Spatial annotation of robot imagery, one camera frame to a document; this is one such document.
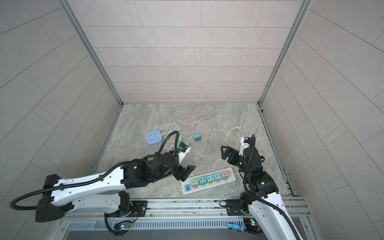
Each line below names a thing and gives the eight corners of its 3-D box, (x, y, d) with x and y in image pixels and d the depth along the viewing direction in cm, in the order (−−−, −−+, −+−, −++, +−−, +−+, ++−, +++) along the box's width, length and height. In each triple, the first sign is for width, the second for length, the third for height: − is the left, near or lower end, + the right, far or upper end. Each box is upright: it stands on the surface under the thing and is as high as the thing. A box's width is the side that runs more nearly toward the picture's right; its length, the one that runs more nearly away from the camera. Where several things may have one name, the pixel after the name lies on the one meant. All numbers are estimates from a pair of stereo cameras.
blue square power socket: (148, 146, 94) (147, 144, 92) (146, 135, 100) (145, 133, 98) (163, 142, 97) (162, 139, 95) (160, 131, 102) (159, 128, 100)
